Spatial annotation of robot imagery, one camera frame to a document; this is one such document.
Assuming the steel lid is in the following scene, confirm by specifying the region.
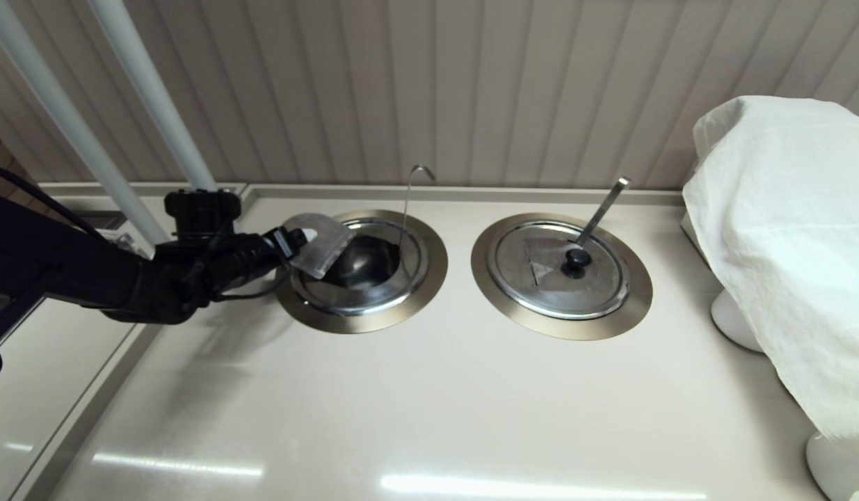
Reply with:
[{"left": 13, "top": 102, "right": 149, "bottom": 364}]
[
  {"left": 486, "top": 220, "right": 631, "bottom": 321},
  {"left": 282, "top": 212, "right": 358, "bottom": 280}
]

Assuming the steel ladle with hooked handle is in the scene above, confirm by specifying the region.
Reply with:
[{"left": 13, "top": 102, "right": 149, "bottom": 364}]
[{"left": 398, "top": 165, "right": 437, "bottom": 262}]

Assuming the steel lid, flat-ladle pot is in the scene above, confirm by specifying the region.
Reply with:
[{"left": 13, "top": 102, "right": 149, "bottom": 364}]
[{"left": 486, "top": 220, "right": 631, "bottom": 321}]

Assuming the thick white support pole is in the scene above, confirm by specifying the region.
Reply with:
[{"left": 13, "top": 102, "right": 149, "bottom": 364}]
[{"left": 88, "top": 0, "right": 219, "bottom": 193}]

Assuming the thin white support pole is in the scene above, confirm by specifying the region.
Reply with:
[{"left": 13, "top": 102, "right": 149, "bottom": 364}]
[{"left": 0, "top": 0, "right": 172, "bottom": 246}]

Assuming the white round appliance base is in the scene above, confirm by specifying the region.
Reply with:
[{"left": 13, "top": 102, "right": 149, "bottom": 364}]
[
  {"left": 710, "top": 289, "right": 764, "bottom": 353},
  {"left": 805, "top": 431, "right": 859, "bottom": 501}
]

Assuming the white cloth cover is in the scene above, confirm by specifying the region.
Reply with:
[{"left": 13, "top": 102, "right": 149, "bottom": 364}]
[{"left": 682, "top": 95, "right": 859, "bottom": 481}]

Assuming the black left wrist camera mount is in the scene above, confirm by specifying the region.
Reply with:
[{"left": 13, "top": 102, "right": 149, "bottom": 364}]
[{"left": 164, "top": 189, "right": 243, "bottom": 241}]

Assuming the steel counter ring, hook ladle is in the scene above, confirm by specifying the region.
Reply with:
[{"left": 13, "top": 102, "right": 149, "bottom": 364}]
[{"left": 275, "top": 210, "right": 449, "bottom": 335}]

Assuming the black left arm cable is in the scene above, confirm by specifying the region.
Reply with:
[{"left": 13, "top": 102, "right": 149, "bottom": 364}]
[{"left": 0, "top": 164, "right": 96, "bottom": 244}]

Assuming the steel counter ring, flat ladle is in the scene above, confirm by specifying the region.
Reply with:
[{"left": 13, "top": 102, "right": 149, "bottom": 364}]
[{"left": 470, "top": 212, "right": 653, "bottom": 341}]

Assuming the steel ladle with flat handle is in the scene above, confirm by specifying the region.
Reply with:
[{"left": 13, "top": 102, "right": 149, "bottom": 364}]
[{"left": 574, "top": 177, "right": 631, "bottom": 247}]

